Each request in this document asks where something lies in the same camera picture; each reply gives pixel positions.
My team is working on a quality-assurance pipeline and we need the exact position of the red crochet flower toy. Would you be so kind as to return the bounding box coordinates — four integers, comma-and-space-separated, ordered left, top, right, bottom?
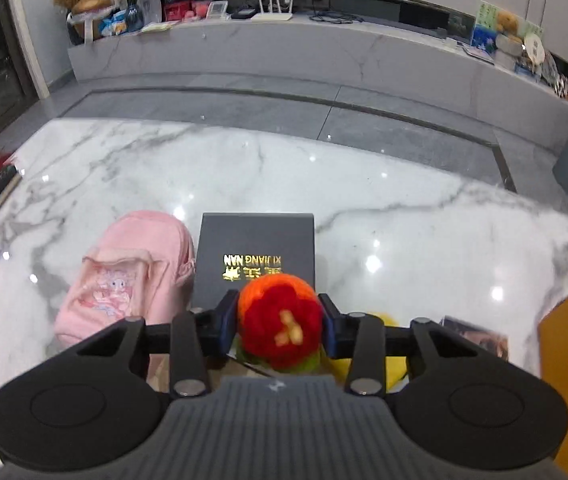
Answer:
237, 274, 323, 373

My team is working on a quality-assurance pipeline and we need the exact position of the dark grey gift box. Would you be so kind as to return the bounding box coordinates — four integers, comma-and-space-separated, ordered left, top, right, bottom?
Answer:
191, 212, 315, 311

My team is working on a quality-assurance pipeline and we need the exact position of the yellow tape measure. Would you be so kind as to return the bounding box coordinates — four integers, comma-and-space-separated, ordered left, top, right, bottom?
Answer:
321, 312, 410, 396

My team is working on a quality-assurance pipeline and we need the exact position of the brown cardboard box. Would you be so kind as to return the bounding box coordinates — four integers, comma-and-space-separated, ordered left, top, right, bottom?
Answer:
146, 352, 275, 394

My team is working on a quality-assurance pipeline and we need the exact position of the pink mini backpack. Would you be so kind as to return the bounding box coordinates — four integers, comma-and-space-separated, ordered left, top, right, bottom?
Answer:
55, 210, 195, 347

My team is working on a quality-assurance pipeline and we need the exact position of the purple card deck box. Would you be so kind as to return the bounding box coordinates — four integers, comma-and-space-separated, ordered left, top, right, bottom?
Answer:
440, 316, 510, 362

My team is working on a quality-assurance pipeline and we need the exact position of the marble tv console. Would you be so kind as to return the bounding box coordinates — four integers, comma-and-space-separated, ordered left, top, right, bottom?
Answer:
68, 16, 568, 152

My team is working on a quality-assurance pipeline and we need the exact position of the white wifi router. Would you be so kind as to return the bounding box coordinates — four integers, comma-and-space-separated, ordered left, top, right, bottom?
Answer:
251, 0, 295, 22

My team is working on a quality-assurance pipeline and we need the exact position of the round paper fan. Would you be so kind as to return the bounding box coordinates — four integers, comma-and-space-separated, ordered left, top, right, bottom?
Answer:
523, 32, 546, 66

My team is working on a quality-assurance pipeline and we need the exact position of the brown teddy bear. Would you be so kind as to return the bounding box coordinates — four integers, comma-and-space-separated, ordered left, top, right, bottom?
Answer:
496, 10, 519, 36

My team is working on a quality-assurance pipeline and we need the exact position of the black cable coil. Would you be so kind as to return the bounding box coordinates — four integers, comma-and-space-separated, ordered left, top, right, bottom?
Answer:
307, 10, 365, 26

